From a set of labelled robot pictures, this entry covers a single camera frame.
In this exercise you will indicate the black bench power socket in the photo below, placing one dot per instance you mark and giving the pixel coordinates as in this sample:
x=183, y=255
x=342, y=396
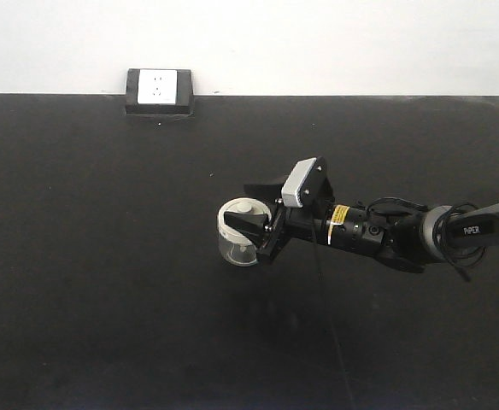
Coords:
x=159, y=92

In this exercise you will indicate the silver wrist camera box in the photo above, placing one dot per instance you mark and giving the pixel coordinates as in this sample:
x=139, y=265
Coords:
x=303, y=181

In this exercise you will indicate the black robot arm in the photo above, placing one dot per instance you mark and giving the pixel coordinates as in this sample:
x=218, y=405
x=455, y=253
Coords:
x=403, y=235

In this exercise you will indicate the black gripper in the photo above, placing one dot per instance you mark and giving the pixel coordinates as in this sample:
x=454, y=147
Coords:
x=271, y=234

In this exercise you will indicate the glass jar with white lid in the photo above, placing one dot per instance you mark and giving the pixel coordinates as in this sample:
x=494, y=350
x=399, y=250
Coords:
x=233, y=245

